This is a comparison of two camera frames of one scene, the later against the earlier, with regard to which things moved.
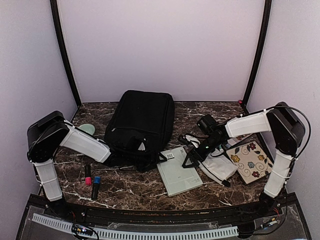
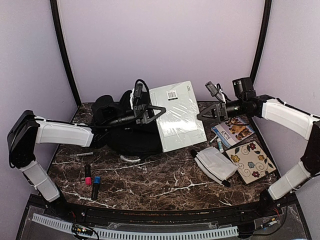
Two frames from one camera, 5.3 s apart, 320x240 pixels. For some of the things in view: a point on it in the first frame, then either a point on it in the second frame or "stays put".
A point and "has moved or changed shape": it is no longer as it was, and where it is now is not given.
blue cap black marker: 95,187 stays put
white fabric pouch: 218,167 stays put
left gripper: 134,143 to 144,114
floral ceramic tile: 252,162 stays put
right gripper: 192,158 to 219,112
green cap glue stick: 221,149 stays put
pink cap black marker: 88,178 stays put
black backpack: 140,125 has moved or changed shape
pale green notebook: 176,179 to 180,126
